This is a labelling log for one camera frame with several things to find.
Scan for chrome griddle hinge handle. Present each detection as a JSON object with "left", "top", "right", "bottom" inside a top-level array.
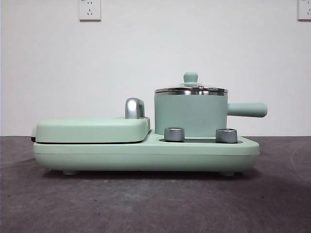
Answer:
[{"left": 124, "top": 97, "right": 146, "bottom": 119}]

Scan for mint green breakfast machine base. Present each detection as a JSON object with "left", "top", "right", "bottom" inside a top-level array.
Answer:
[{"left": 33, "top": 130, "right": 260, "bottom": 176}]

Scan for mint green griddle cover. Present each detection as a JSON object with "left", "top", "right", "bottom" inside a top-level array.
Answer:
[{"left": 31, "top": 117, "right": 151, "bottom": 144}]

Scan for silver control knob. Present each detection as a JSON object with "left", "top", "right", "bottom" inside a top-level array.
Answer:
[
  {"left": 164, "top": 127, "right": 185, "bottom": 142},
  {"left": 215, "top": 128, "right": 238, "bottom": 143}
]

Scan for mint green pot with handle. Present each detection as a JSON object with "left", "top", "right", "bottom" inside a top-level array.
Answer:
[{"left": 154, "top": 92, "right": 268, "bottom": 137}]

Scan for glass pot lid green knob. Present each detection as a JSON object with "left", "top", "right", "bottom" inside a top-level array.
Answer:
[{"left": 155, "top": 71, "right": 229, "bottom": 95}]

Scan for white wall socket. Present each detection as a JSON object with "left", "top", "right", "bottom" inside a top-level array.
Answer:
[
  {"left": 297, "top": 0, "right": 311, "bottom": 21},
  {"left": 78, "top": 0, "right": 102, "bottom": 22}
]

